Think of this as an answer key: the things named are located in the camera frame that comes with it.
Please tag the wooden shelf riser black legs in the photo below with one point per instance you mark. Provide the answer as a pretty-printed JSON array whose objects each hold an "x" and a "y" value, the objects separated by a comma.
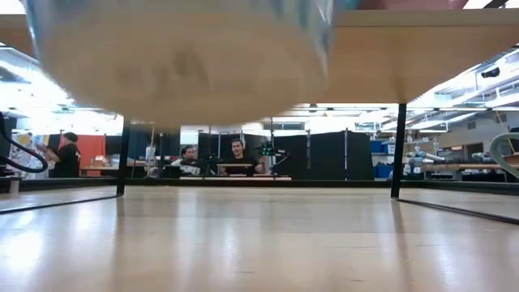
[{"x": 405, "y": 52}]

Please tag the wooden background table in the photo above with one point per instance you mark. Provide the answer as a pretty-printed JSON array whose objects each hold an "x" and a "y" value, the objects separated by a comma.
[{"x": 93, "y": 167}]

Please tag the colourful printed poster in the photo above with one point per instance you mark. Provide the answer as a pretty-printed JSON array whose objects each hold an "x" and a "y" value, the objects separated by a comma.
[{"x": 20, "y": 150}]

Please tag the small grey post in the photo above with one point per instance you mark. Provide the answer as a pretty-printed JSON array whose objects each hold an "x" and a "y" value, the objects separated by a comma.
[{"x": 14, "y": 185}]

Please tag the black ceiling device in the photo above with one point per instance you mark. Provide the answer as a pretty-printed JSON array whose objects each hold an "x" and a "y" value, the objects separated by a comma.
[{"x": 490, "y": 73}]

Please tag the background robot table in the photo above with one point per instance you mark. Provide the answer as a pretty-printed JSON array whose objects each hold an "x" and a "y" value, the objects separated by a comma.
[{"x": 243, "y": 178}]

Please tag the green mug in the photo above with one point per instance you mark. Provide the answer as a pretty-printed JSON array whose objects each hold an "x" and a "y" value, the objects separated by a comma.
[{"x": 493, "y": 152}]

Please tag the white mug with blue pattern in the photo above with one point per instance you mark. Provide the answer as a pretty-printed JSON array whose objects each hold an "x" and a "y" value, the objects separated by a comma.
[{"x": 182, "y": 61}]

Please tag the blue storage bin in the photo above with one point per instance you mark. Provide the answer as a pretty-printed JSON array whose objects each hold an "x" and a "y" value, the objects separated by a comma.
[
  {"x": 379, "y": 147},
  {"x": 383, "y": 171}
]

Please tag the black folding partition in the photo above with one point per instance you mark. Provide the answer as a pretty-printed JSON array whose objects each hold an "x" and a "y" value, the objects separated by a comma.
[{"x": 324, "y": 154}]

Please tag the person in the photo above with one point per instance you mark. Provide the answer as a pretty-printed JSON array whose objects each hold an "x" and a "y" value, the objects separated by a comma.
[
  {"x": 239, "y": 156},
  {"x": 67, "y": 158},
  {"x": 188, "y": 156}
]

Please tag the long wooden workbench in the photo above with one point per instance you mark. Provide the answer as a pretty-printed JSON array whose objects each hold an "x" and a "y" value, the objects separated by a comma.
[{"x": 466, "y": 166}]

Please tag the pink mug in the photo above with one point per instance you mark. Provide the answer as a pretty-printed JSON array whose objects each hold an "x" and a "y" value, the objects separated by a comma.
[{"x": 409, "y": 4}]

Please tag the black background robot arm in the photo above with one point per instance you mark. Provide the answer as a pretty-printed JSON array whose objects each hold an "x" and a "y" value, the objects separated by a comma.
[{"x": 271, "y": 150}]

